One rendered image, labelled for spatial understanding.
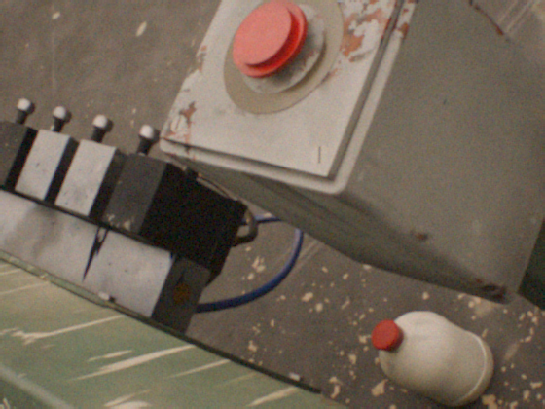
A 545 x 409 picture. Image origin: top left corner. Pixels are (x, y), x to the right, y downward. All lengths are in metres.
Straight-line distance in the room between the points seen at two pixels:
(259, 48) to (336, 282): 1.18
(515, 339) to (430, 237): 0.97
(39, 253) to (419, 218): 0.45
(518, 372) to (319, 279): 0.38
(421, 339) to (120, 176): 0.62
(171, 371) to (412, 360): 0.76
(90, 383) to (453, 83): 0.25
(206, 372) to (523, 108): 0.22
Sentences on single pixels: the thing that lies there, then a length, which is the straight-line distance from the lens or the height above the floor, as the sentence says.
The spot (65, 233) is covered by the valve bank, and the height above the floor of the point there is 0.74.
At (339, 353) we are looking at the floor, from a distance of 1.66.
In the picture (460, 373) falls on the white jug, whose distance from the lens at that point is 1.44.
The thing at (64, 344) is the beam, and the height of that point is 0.86.
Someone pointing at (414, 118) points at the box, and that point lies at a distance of 0.53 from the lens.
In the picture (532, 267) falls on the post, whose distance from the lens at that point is 0.70.
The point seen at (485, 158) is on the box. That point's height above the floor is 0.83.
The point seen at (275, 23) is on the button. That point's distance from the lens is 0.54.
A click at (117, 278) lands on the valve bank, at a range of 0.86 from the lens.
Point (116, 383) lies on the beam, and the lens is 0.64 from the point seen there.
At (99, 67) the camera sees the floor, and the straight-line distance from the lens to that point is 2.27.
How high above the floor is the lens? 1.29
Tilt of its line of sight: 45 degrees down
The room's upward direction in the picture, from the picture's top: 60 degrees counter-clockwise
